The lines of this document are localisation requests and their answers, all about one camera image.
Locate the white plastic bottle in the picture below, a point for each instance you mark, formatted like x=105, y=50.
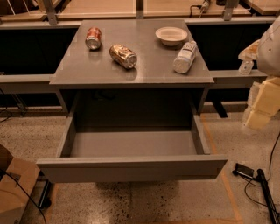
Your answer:
x=185, y=57

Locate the grey long bench shelf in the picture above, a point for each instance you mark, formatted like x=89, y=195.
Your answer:
x=39, y=83

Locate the gold crushed soda can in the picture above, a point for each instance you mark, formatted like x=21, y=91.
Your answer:
x=123, y=56

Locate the small black floor device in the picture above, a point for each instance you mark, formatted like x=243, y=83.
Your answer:
x=243, y=171

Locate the white paper bowl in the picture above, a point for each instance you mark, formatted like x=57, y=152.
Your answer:
x=171, y=36

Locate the grey top drawer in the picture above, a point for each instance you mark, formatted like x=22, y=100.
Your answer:
x=118, y=154

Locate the brown cardboard box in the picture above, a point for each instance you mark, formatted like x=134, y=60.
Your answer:
x=18, y=178

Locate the clear sanitizer pump bottle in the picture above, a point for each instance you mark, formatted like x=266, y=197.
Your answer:
x=246, y=67

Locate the black base foot left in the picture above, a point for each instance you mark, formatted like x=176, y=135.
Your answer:
x=45, y=199

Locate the grey drawer cabinet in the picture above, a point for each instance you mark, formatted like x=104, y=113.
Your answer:
x=85, y=68

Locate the black floor stand bar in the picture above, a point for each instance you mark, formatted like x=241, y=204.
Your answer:
x=273, y=213

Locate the red soda can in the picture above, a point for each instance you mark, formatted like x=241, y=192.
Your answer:
x=94, y=38

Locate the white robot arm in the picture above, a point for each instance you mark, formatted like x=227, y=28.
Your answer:
x=266, y=52

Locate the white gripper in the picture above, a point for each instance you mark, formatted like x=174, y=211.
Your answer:
x=270, y=51

